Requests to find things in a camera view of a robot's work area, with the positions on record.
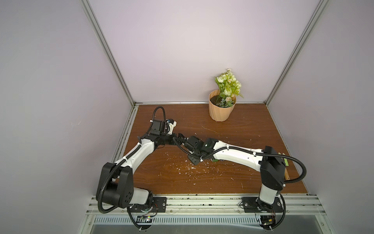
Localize aluminium front rail frame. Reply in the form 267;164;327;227
79;194;335;234

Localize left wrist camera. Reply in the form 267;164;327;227
149;119;177;135

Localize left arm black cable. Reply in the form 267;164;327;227
97;106;168;232

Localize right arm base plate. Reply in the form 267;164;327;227
239;197;284;213

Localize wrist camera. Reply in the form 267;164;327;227
184;136;204;154
149;119;177;135

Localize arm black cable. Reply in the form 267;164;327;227
97;106;168;232
172;136;307;230

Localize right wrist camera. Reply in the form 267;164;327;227
184;136;204;154

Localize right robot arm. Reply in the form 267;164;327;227
181;136;285;209

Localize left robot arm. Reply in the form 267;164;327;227
96;134;187;214

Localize green white artificial flowers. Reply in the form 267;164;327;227
213;68;243;108

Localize green garden fork toy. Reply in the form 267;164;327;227
275;154;290;182

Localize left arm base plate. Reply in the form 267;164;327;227
129;197;167;214

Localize beige ribbed flower pot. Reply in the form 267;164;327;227
208;89;236;122

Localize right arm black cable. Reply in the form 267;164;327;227
172;136;307;230

